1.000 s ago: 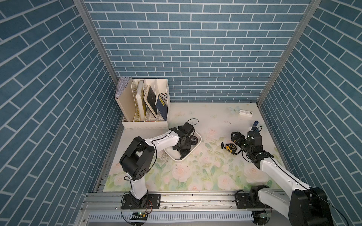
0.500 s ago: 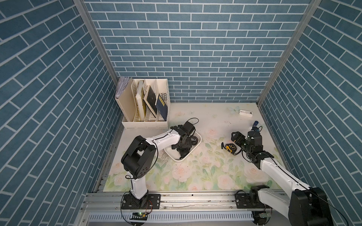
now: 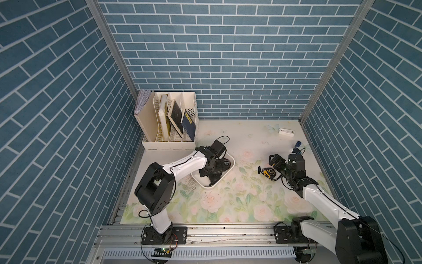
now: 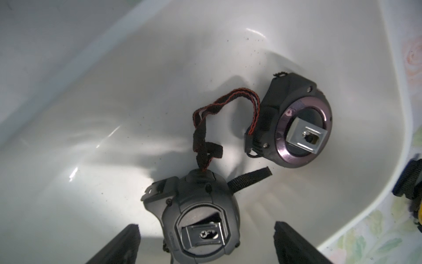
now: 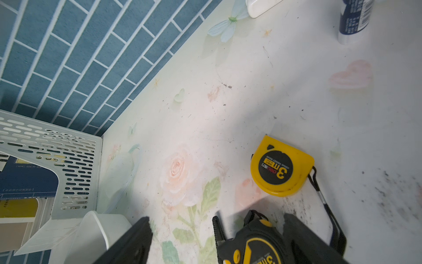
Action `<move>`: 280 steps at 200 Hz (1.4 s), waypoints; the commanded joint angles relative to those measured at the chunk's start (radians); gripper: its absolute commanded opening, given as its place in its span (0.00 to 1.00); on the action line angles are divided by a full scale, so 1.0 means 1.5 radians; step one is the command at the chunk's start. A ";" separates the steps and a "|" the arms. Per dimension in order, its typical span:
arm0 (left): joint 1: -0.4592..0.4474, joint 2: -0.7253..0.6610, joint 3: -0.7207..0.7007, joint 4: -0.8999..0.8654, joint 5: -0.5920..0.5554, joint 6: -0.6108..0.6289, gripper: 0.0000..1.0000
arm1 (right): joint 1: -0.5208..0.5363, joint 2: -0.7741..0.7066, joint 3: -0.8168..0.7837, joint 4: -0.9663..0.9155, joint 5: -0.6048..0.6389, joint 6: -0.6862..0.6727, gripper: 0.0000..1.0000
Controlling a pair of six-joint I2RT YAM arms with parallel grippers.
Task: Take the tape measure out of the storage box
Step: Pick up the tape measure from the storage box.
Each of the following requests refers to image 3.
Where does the black yellow tape measure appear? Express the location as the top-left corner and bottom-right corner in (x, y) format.
(258, 166), (281, 182)

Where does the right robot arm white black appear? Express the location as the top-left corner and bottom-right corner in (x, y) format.
(269, 151), (388, 264)

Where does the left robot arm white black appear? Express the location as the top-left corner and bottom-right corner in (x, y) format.
(134, 146), (232, 235)

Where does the round black tape measure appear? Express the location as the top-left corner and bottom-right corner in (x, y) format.
(222, 158), (231, 171)

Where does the white storage tray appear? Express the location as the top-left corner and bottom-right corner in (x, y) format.
(191, 154), (235, 190)

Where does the white rectangular box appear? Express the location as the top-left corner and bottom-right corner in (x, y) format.
(278, 128), (295, 137)

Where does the floral table mat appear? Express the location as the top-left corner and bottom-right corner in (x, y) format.
(120, 142), (336, 224)

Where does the blue cover book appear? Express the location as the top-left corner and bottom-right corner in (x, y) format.
(181, 110), (196, 141)

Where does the white plastic file organizer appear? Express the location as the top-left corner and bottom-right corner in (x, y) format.
(142, 92), (199, 151)

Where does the black cover book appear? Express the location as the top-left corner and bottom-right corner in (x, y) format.
(168, 100), (183, 137)

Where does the white and yellow book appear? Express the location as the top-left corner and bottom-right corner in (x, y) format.
(158, 94), (171, 141)

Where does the beige file folder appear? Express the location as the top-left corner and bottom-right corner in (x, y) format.
(134, 90), (158, 143)

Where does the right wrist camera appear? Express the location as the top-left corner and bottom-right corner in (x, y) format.
(288, 153), (305, 166)

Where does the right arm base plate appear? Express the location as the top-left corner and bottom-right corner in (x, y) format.
(273, 222), (316, 245)

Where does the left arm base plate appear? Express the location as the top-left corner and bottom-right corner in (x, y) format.
(141, 225), (188, 245)

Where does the aluminium mounting rail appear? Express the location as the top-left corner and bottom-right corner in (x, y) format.
(88, 223), (328, 264)

